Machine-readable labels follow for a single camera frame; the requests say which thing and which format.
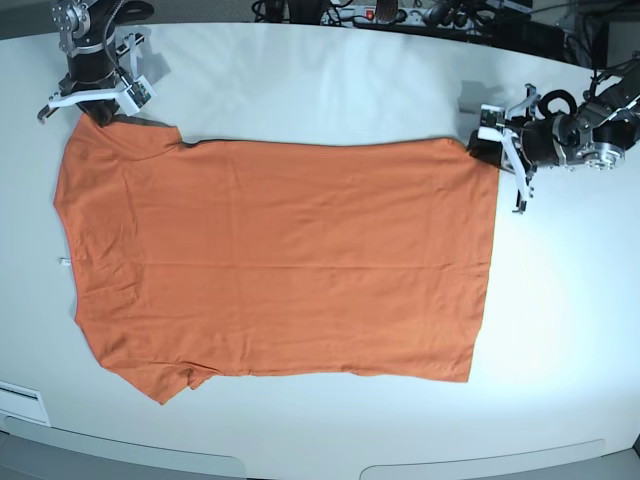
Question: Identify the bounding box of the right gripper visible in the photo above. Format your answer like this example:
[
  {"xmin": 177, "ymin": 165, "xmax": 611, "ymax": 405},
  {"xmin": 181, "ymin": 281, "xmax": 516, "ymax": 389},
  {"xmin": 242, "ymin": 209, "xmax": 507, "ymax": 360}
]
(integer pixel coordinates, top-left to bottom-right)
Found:
[{"xmin": 37, "ymin": 33, "xmax": 145, "ymax": 126}]

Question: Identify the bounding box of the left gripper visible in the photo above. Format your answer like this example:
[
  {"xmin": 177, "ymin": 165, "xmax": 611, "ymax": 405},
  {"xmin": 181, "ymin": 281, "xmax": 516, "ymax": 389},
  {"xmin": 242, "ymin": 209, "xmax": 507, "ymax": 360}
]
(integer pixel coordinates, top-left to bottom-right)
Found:
[{"xmin": 467, "ymin": 84, "xmax": 568, "ymax": 213}]

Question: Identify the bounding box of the orange T-shirt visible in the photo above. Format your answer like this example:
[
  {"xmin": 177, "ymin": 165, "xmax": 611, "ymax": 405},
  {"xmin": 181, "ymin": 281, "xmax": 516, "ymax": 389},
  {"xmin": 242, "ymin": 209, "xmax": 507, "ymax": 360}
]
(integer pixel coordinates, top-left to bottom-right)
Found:
[{"xmin": 54, "ymin": 117, "xmax": 499, "ymax": 403}]

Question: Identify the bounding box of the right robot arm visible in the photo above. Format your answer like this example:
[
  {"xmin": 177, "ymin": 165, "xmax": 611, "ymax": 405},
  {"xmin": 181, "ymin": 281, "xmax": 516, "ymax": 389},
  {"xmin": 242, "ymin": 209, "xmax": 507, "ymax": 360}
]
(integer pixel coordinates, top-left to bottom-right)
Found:
[{"xmin": 37, "ymin": 0, "xmax": 155, "ymax": 127}]

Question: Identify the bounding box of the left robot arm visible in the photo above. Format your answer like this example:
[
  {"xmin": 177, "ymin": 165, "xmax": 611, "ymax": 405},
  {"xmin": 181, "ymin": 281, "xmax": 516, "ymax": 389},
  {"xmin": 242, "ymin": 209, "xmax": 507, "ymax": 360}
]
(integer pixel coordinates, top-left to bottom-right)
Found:
[{"xmin": 467, "ymin": 58, "xmax": 639, "ymax": 214}]

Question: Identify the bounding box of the black electronics box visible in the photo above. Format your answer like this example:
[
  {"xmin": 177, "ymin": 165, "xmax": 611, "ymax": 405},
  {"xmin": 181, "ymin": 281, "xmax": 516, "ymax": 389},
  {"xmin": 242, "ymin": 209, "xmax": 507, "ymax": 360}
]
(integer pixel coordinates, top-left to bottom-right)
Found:
[{"xmin": 492, "ymin": 20, "xmax": 565, "ymax": 59}]

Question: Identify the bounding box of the white power strip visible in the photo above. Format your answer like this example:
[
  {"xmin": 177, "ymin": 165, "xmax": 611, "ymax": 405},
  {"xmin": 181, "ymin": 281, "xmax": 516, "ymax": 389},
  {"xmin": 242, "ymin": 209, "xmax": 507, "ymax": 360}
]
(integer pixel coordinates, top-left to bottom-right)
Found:
[{"xmin": 320, "ymin": 1, "xmax": 491, "ymax": 31}]

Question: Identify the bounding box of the white paper label sheet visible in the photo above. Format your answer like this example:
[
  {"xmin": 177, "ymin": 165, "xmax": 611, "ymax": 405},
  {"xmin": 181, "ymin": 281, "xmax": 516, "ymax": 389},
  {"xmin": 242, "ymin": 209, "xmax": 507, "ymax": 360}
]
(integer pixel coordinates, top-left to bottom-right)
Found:
[{"xmin": 0, "ymin": 381, "xmax": 51, "ymax": 427}]

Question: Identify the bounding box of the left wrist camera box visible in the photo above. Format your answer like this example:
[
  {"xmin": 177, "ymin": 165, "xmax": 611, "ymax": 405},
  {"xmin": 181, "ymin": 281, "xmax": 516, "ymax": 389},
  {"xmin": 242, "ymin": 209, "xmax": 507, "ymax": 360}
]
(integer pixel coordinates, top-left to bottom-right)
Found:
[{"xmin": 477, "ymin": 104, "xmax": 507, "ymax": 143}]

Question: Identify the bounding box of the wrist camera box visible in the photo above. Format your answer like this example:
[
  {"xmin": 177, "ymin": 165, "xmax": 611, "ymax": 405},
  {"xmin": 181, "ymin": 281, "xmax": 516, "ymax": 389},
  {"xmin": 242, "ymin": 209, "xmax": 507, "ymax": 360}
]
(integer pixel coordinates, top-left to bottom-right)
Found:
[
  {"xmin": 116, "ymin": 75, "xmax": 156, "ymax": 116},
  {"xmin": 477, "ymin": 104, "xmax": 507, "ymax": 143}
]

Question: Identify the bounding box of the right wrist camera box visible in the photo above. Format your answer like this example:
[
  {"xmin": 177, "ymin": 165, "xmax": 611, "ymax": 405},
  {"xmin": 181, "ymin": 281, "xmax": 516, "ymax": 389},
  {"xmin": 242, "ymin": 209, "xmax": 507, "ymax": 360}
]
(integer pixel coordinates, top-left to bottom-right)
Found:
[{"xmin": 116, "ymin": 75, "xmax": 156, "ymax": 116}]

